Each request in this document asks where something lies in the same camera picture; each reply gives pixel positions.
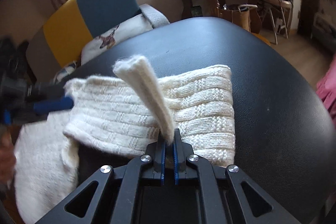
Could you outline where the white deer print pillow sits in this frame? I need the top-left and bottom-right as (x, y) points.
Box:
(81, 14), (153, 65)

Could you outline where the yellow blue grey sofa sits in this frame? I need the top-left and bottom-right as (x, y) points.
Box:
(26, 0), (169, 81)

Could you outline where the blue triangle pattern pillow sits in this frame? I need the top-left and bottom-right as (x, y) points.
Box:
(54, 61), (77, 84)

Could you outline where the white knitted sweater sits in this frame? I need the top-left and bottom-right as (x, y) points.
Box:
(14, 55), (235, 223)

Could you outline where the white metal stool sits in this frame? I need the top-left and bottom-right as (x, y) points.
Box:
(261, 0), (293, 45)

